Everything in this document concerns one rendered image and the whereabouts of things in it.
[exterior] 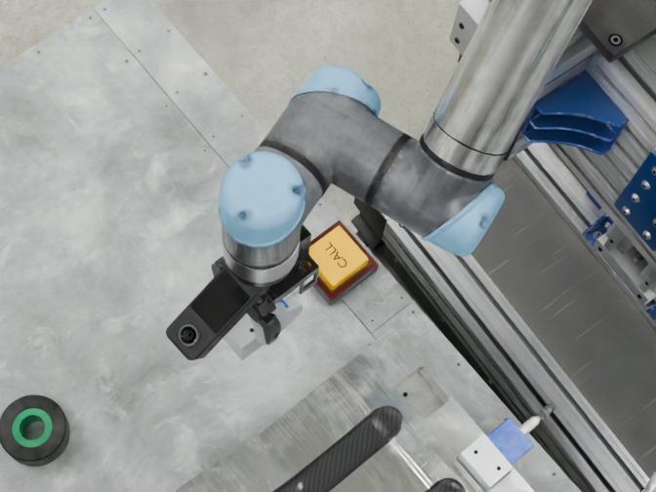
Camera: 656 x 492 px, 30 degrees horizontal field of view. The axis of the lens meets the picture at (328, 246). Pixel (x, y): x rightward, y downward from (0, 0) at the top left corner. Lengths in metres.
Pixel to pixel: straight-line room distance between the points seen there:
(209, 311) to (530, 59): 0.42
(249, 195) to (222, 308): 0.20
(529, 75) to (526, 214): 1.26
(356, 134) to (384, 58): 1.53
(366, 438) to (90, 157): 0.53
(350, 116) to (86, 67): 0.66
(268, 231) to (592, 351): 1.24
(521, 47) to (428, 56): 1.62
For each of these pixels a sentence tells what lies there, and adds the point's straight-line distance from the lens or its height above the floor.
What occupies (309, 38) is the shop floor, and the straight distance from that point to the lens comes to 2.65.
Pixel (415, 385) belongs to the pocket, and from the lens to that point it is 1.48.
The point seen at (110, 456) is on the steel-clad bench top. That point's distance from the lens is 1.52.
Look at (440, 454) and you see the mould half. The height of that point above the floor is 0.89.
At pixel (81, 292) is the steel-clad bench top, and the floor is 0.80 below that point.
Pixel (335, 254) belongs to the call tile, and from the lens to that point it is 1.55.
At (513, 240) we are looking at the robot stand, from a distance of 2.27.
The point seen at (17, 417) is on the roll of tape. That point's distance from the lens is 1.51.
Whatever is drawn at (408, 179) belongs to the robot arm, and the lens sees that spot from 1.10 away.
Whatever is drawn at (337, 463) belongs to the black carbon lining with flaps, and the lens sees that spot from 1.43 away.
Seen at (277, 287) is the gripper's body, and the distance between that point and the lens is 1.26.
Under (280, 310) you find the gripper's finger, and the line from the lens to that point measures 1.33.
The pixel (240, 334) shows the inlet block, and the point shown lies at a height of 0.96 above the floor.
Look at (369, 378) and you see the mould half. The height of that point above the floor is 0.89.
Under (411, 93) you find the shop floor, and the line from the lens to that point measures 2.60.
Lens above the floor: 2.28
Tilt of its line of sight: 69 degrees down
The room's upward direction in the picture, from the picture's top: 9 degrees clockwise
